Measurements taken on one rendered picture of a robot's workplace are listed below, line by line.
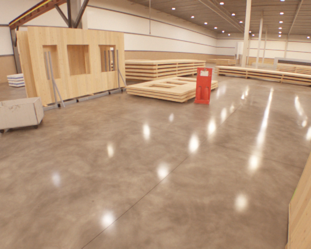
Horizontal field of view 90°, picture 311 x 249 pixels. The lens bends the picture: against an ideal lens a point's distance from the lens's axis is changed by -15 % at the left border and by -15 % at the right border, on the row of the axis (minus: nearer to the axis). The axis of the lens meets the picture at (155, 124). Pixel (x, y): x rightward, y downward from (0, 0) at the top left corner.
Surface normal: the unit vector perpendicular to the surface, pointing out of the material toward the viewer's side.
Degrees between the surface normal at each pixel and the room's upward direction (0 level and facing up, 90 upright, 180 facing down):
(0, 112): 90
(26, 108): 90
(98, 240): 0
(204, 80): 90
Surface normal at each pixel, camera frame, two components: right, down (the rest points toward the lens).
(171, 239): 0.00, -0.93
